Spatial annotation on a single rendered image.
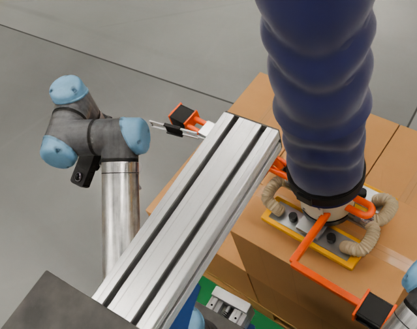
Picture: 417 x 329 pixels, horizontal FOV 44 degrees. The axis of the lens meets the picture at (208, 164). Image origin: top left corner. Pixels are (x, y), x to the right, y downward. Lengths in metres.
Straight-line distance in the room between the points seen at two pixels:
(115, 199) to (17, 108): 3.19
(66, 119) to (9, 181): 2.66
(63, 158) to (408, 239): 1.19
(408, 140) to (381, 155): 0.15
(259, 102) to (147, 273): 2.15
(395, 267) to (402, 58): 2.10
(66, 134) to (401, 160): 1.74
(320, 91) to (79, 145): 0.51
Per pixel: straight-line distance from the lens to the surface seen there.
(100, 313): 0.65
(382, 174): 2.44
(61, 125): 1.09
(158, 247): 0.65
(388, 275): 1.78
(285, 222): 1.71
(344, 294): 1.49
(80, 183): 1.26
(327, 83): 1.08
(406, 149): 2.52
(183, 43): 4.02
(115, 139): 1.03
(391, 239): 1.84
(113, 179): 1.03
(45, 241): 3.35
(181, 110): 1.90
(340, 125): 1.21
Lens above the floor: 2.59
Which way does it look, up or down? 53 degrees down
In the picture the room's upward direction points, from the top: 21 degrees counter-clockwise
